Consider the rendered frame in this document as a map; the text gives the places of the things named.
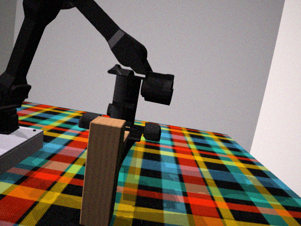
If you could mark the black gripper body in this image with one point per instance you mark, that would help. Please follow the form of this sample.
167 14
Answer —
125 109

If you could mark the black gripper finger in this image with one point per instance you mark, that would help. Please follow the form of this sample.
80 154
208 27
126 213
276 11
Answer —
129 144

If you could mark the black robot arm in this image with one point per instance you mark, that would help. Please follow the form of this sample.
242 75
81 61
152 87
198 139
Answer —
156 87

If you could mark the wooden side rail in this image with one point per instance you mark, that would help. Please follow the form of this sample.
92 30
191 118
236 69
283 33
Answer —
124 143

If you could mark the dark brown wooden post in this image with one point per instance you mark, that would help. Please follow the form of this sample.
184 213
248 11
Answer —
104 149

